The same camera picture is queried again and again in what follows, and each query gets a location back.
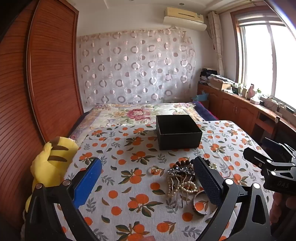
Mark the stack of books and papers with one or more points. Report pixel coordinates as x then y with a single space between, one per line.
217 81

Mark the rhinestone hair comb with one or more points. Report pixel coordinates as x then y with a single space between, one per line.
179 172

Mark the row of small bottles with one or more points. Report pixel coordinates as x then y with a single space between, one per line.
239 89

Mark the pink figurine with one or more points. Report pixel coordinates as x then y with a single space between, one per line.
250 91

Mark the circle patterned sheer curtain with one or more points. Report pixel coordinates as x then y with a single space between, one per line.
138 69

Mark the purple blanket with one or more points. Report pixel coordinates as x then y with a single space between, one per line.
203 111

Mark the white power strip clutter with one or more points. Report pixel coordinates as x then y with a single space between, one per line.
275 103

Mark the person's right hand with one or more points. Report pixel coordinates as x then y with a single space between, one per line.
285 206

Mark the white air conditioner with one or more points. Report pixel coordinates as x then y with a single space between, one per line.
182 19

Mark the wide bangle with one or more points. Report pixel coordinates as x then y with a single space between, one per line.
199 212

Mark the floral bedspread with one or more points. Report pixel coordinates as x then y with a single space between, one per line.
120 114

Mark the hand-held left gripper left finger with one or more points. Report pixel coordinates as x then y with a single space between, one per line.
89 183

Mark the black cardboard box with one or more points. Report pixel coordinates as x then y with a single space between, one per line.
180 139

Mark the yellow plush toy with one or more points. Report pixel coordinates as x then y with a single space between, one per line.
46 166

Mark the blue plastic bag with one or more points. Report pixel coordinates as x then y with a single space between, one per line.
202 95

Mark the window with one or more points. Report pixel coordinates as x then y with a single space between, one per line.
256 53

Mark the tied patterned window curtain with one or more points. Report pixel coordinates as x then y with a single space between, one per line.
216 41

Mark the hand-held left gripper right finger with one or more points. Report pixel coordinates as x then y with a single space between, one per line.
208 183

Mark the white tissue box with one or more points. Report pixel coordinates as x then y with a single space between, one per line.
254 100

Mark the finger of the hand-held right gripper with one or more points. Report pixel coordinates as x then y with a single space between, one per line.
281 148
254 156

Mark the wooden chair post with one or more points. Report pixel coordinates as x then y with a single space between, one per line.
276 126

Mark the orange fruit print cloth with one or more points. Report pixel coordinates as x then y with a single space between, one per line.
129 185

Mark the wooden cabinet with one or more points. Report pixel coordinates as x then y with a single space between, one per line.
229 106

